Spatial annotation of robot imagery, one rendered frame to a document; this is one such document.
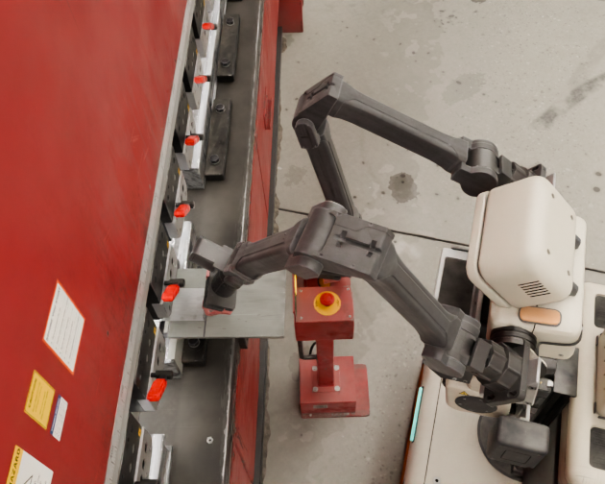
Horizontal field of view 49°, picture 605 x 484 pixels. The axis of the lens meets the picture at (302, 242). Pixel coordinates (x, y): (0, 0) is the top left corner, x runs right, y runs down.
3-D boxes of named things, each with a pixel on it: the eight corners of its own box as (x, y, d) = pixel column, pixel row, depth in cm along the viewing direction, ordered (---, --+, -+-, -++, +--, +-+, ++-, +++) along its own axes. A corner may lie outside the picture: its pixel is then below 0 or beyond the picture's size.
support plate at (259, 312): (283, 338, 149) (283, 336, 149) (168, 338, 151) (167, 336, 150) (286, 269, 159) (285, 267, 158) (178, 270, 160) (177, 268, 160)
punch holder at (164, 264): (170, 322, 141) (152, 283, 127) (131, 322, 141) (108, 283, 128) (178, 261, 149) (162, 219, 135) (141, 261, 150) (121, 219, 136)
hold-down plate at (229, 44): (234, 82, 212) (232, 75, 209) (217, 83, 212) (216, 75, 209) (240, 20, 228) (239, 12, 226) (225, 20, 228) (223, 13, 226)
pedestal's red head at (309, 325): (353, 339, 185) (354, 309, 169) (296, 341, 185) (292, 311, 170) (349, 277, 195) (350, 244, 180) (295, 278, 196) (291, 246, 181)
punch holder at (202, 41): (205, 61, 185) (195, 12, 171) (175, 62, 185) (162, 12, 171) (210, 26, 193) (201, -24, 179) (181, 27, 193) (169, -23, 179)
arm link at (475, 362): (488, 376, 118) (497, 349, 119) (447, 352, 114) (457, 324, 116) (454, 372, 126) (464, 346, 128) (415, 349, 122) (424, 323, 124)
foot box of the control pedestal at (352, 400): (370, 416, 240) (372, 404, 229) (301, 418, 240) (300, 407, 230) (366, 364, 250) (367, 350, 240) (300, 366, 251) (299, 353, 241)
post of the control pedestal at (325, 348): (333, 386, 234) (333, 316, 189) (318, 386, 234) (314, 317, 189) (333, 372, 237) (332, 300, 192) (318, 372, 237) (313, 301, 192)
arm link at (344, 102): (312, 87, 128) (321, 57, 134) (286, 133, 138) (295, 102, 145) (506, 181, 137) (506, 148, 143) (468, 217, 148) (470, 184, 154)
